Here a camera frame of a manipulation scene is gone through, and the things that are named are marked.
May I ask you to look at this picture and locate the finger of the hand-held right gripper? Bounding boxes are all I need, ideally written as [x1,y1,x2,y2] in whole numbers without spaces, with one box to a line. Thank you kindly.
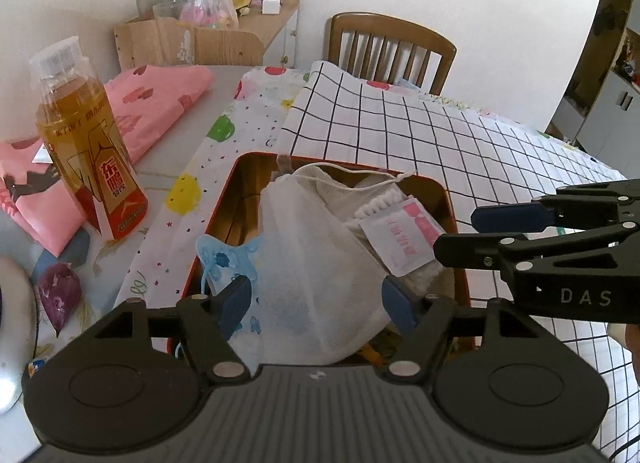
[433,221,640,276]
[471,180,640,234]

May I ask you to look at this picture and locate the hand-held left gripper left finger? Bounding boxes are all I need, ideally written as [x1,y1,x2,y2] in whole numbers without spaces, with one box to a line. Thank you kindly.
[95,274,252,384]

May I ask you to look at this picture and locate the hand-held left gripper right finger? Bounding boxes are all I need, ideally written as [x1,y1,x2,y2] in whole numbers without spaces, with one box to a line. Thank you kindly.
[381,274,541,384]

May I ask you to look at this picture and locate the blue face mask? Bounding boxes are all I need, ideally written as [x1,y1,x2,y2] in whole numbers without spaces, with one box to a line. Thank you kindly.
[195,234,266,369]

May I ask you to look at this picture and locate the pink white wipe packet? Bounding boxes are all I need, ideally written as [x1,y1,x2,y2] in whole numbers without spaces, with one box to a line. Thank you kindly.
[359,196,442,276]

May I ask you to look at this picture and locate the white mesh bag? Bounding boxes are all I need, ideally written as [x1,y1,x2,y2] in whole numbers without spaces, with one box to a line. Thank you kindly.
[257,163,418,364]

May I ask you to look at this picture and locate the cotton swab pack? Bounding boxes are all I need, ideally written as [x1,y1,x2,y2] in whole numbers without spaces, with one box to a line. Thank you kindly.
[352,190,408,221]

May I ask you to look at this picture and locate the red tin box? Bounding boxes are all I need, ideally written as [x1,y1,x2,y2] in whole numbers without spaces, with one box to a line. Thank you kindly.
[172,152,473,359]

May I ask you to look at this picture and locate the black checked white tablecloth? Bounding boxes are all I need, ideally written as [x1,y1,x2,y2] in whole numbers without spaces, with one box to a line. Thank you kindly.
[275,60,640,459]

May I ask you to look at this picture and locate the grey blue pouch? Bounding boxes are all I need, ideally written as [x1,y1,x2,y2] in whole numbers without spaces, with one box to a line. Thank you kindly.
[31,230,92,284]

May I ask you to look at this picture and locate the purple small bag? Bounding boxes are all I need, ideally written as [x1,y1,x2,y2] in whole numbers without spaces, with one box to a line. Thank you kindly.
[37,263,82,336]

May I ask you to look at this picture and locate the tea bottle with red label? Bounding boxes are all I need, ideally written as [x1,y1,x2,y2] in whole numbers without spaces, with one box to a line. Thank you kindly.
[28,38,148,241]

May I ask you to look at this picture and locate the wooden chair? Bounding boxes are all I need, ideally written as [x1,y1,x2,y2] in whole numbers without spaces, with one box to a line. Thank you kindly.
[327,12,457,96]

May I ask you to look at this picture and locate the white round appliance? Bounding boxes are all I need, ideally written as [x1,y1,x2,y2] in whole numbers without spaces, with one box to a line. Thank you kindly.
[0,255,38,416]

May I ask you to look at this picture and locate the pink printed cloth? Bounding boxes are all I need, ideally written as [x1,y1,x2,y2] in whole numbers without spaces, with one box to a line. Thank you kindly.
[0,64,215,258]

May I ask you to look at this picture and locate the cardboard box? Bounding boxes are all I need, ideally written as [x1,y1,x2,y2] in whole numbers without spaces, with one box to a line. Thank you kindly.
[114,13,266,75]

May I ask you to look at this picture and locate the grey wooden wall unit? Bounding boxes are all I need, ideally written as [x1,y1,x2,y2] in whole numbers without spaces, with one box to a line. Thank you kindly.
[545,0,640,154]

